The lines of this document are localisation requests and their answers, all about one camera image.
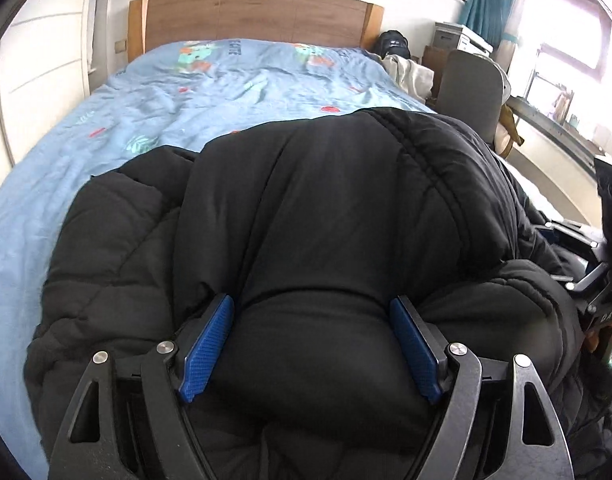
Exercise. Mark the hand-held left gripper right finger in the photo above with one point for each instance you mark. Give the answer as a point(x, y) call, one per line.
point(415, 347)

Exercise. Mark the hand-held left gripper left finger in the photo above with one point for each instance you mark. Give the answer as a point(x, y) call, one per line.
point(208, 345)

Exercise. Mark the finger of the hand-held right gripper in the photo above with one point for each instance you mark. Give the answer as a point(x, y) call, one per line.
point(568, 267)
point(570, 234)

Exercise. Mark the black puffer coat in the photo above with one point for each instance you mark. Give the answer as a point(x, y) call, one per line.
point(336, 235)

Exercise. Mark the grey chair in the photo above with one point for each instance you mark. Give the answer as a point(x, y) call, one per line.
point(473, 90)

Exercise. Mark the white printer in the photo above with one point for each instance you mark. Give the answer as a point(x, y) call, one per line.
point(458, 40)

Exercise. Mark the beige cloth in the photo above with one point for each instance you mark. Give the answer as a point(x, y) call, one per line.
point(410, 75)

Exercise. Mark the long teal curtain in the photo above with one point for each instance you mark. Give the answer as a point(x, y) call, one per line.
point(495, 5)

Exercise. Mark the bed with blue printed sheet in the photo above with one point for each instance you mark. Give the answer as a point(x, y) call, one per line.
point(161, 105)

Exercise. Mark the wooden headboard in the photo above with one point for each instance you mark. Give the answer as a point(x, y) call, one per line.
point(256, 12)

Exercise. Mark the white wardrobe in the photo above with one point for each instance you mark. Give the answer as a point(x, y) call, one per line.
point(41, 50)

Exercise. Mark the wall socket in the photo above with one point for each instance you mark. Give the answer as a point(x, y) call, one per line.
point(120, 46)

